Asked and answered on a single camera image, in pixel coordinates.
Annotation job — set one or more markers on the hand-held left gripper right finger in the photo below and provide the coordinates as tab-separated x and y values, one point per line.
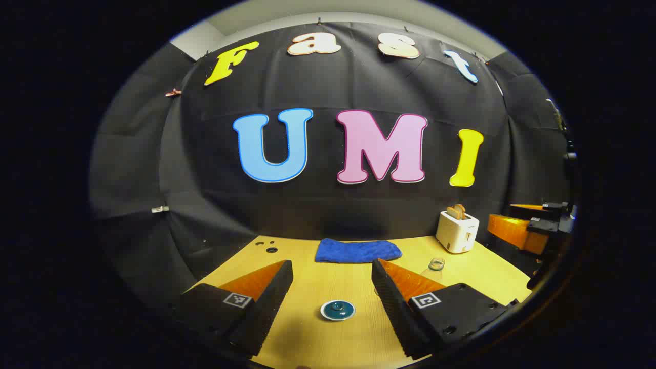
392	307

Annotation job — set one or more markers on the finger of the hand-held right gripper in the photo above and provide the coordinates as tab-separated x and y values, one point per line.
512	233
528	207

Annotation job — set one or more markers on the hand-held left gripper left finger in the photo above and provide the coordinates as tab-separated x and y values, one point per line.
266	302

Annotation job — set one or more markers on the clear plastic water bottle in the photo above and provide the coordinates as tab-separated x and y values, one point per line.
436	264

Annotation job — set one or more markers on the white toaster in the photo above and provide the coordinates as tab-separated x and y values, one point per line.
456	233

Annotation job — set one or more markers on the toasted bread slices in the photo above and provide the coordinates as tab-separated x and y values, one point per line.
457	211

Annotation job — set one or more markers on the blue towel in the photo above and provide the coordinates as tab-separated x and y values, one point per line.
357	251

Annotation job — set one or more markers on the black backdrop cloth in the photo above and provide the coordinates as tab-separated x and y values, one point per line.
333	215

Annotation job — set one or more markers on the white cloth clip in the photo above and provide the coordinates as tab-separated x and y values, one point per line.
160	209

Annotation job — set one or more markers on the reddish cloth clip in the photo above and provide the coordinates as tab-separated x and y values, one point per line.
173	93

